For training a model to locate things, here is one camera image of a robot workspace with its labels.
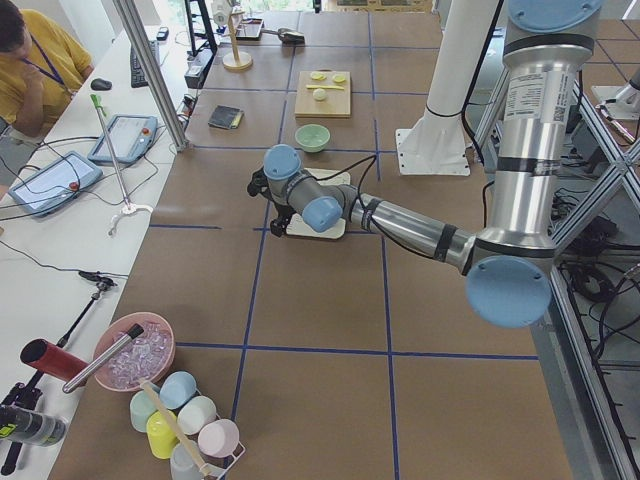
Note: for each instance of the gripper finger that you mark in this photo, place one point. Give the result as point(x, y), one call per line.
point(283, 226)
point(275, 227)

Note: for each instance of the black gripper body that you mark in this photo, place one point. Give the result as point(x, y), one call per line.
point(280, 218)

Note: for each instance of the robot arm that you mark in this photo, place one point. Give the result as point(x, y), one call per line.
point(507, 263)

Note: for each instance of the green ceramic bowl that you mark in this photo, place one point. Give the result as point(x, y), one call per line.
point(312, 138)

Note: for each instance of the pink bowl of ice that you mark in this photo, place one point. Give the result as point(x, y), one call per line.
point(148, 356)

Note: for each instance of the cream bear tray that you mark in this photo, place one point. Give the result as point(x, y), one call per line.
point(322, 218)

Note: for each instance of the grey yellow folded cloth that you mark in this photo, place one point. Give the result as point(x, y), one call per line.
point(225, 117)

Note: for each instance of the wooden cutting board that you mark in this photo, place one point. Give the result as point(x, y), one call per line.
point(336, 105)

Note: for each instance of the yellow plastic knife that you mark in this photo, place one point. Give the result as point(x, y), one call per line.
point(324, 87)

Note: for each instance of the reacher grabber stick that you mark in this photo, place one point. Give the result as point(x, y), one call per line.
point(128, 208)

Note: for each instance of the wooden mug tree stand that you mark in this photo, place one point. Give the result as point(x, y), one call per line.
point(237, 60)

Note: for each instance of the far teach pendant tablet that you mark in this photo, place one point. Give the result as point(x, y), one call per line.
point(131, 136)

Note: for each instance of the teach pendant tablet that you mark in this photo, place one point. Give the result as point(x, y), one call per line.
point(55, 185)
point(131, 136)

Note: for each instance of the steel tube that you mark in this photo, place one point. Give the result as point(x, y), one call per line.
point(81, 378)

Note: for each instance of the silver metal scoop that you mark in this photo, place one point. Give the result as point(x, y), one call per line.
point(286, 36)

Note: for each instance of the black tray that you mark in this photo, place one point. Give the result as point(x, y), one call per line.
point(249, 29)

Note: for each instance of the near teach pendant tablet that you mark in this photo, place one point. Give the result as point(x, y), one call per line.
point(55, 185)

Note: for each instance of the cup rack with cups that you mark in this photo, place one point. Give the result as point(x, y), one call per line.
point(184, 427)

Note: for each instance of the computer mouse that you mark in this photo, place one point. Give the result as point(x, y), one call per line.
point(100, 84)

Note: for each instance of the person in yellow shirt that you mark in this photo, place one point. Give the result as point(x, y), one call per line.
point(42, 67)

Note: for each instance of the aluminium frame post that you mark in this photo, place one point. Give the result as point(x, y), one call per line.
point(136, 32)

